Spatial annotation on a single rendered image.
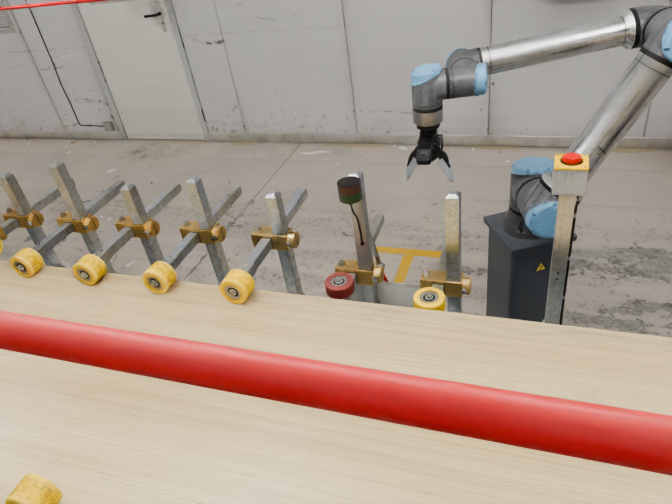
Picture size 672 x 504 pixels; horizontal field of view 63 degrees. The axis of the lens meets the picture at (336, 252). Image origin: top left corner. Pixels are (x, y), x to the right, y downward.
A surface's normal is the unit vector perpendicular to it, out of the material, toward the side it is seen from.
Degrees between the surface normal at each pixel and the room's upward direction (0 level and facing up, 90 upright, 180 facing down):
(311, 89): 90
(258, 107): 90
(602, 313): 0
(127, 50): 90
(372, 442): 0
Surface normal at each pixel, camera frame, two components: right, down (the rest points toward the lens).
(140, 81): -0.32, 0.58
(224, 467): -0.14, -0.81
